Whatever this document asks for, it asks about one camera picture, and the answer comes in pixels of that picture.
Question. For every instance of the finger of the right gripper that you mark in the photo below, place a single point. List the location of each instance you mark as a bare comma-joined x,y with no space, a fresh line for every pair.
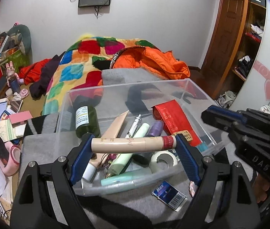
252,117
221,118

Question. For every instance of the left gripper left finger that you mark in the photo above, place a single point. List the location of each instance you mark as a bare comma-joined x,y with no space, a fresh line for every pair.
32,206

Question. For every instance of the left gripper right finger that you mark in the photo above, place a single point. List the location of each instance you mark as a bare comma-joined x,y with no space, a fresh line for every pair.
237,207

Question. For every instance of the teal tape roll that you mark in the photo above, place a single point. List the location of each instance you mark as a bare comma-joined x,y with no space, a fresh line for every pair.
202,147

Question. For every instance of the blue staples box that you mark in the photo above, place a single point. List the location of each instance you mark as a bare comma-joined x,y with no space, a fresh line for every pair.
170,196

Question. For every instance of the red foil pouch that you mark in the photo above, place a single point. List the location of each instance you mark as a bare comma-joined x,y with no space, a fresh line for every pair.
174,119

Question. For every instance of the purple spray bottle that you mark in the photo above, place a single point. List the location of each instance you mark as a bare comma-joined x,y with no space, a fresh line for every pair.
156,129

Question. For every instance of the white bandage roll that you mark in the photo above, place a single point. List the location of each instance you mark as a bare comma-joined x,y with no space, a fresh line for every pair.
163,157

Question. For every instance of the mint green bottle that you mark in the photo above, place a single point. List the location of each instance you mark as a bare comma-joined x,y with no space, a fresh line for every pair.
125,177

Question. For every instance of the white pen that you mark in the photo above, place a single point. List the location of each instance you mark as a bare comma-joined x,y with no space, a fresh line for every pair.
134,127

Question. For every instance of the dark green labelled bottle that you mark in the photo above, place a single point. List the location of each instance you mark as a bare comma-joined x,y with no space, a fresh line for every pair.
87,121

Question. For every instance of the beige cosmetic tube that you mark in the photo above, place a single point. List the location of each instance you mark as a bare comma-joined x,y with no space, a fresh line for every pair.
103,146

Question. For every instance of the beige tube red cap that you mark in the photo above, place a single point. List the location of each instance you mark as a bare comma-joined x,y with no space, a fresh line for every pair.
148,144

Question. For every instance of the pink headphones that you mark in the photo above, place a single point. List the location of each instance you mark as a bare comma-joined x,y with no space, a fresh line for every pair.
9,158

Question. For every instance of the wooden door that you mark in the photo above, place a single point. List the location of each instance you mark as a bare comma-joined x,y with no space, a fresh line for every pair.
224,43

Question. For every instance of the orange down jacket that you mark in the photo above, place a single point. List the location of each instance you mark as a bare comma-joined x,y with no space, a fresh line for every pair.
161,64

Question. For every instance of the pink card box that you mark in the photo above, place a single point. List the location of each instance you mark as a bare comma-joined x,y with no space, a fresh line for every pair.
20,118

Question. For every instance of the clear plastic storage bin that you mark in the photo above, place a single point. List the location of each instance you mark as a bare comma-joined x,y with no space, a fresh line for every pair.
138,98

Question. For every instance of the wooden shelf unit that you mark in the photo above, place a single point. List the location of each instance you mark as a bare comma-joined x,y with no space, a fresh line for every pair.
251,38

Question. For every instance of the pink bunny toy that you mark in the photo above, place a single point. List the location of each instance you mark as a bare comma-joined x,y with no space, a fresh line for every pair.
13,80

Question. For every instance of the red garment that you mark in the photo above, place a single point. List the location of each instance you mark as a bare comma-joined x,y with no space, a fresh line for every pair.
32,73

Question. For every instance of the colourful patchwork quilt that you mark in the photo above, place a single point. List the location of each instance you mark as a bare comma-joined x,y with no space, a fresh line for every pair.
76,66

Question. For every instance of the green cardboard box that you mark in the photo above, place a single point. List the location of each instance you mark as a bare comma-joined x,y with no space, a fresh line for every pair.
19,61

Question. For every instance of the grey neck pillow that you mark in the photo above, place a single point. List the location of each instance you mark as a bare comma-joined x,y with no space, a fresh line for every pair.
21,36

